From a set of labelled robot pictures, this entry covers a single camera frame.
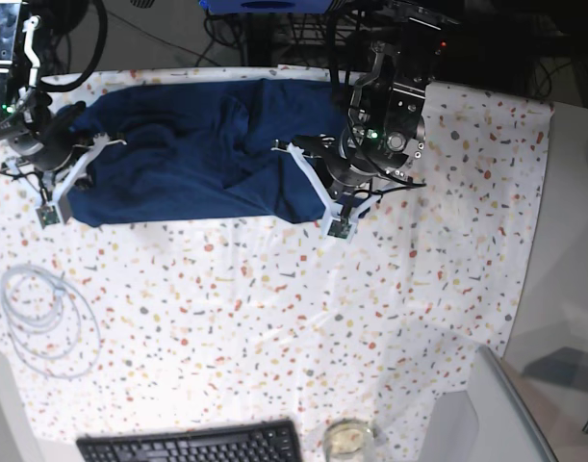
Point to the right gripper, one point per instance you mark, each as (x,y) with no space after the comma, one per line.
(47,143)

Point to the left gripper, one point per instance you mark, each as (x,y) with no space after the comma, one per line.
(344,178)

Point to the blue t-shirt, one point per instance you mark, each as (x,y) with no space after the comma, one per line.
(197,151)

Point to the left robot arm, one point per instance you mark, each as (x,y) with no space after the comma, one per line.
(384,129)

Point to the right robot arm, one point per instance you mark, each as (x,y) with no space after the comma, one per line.
(27,32)

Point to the terrazzo patterned tablecloth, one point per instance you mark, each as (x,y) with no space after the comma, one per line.
(188,324)

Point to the blue box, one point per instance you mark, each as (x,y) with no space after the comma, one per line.
(270,6)

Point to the glass jar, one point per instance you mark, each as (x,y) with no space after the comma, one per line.
(348,440)

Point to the black keyboard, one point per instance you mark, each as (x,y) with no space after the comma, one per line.
(272,441)

